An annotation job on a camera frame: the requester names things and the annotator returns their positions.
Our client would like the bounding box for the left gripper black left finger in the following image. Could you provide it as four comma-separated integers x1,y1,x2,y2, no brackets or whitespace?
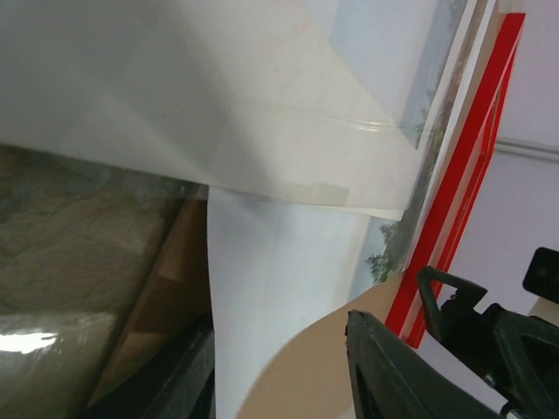
80,314,216,419

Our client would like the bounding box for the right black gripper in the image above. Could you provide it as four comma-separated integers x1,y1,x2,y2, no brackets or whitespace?
415,265,559,419

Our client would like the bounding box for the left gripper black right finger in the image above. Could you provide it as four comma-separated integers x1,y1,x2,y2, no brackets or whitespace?
346,310,500,419

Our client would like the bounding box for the red wooden picture frame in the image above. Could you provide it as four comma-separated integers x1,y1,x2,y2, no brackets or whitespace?
385,12,526,348

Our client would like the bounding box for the landscape photo with white mat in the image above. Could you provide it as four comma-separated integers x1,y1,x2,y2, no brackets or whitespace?
207,1,494,418

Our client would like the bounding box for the white passe-partout mat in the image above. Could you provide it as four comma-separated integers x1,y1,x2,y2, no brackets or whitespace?
0,0,477,220

